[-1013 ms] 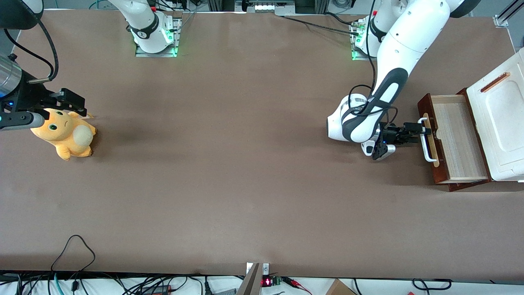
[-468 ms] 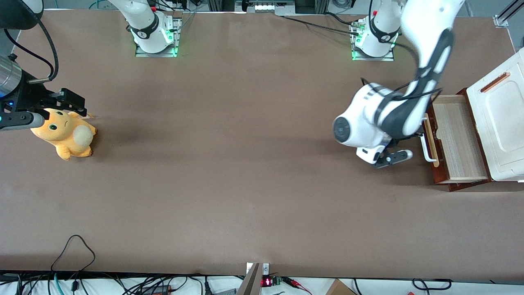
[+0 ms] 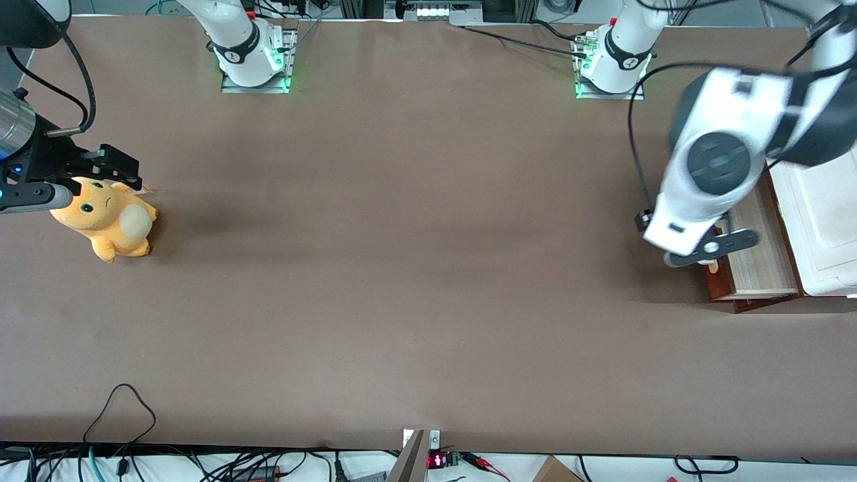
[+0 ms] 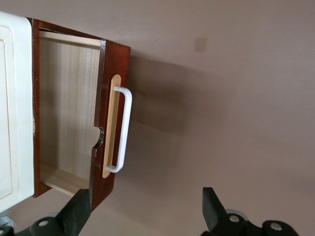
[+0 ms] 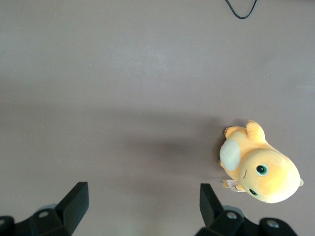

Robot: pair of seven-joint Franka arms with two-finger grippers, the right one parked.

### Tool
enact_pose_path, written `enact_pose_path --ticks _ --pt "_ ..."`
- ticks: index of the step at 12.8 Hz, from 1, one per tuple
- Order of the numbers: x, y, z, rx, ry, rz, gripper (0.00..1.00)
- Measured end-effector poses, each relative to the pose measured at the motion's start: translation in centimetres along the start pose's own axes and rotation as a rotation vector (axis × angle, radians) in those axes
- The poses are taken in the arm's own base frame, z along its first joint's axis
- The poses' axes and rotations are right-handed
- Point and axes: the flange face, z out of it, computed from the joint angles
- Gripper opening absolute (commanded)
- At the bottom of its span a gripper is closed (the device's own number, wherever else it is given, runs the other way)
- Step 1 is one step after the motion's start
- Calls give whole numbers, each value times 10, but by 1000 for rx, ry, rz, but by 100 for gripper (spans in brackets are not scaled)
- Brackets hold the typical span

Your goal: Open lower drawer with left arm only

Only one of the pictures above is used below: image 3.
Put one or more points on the dark wood drawer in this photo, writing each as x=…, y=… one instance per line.
x=763, y=248

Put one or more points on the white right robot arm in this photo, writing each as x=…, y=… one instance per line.
x=234, y=40

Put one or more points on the white metal bracket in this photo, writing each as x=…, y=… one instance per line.
x=435, y=438

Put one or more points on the white-topped dark wood cabinet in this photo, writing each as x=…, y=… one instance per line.
x=830, y=227

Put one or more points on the black plug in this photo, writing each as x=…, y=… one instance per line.
x=340, y=468

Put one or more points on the green board with red display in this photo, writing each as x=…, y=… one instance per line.
x=442, y=460

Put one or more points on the red clip leads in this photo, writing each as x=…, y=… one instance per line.
x=485, y=465

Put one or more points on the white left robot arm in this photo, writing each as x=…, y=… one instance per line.
x=720, y=163

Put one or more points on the yellow plush toy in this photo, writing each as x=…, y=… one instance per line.
x=107, y=224

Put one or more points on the black power adapter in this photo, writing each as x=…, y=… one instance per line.
x=258, y=474

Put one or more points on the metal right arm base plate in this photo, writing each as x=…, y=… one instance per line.
x=289, y=60

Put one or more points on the brown cardboard box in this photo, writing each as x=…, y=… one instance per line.
x=556, y=470

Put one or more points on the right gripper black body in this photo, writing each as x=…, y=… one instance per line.
x=48, y=155

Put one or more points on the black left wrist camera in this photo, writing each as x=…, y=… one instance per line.
x=643, y=219

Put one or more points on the grey metal post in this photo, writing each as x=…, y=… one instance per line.
x=408, y=462

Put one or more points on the white lit power strip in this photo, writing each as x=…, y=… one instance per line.
x=438, y=11

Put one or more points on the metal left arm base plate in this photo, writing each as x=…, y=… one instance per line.
x=582, y=90

